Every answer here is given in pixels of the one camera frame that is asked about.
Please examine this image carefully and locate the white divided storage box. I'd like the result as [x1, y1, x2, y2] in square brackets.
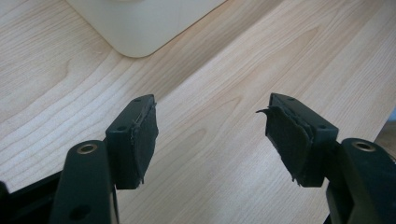
[64, 0, 229, 59]

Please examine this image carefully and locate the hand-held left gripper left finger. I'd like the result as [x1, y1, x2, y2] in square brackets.
[105, 93, 160, 190]

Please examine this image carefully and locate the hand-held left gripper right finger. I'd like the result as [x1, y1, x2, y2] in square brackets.
[255, 91, 340, 189]

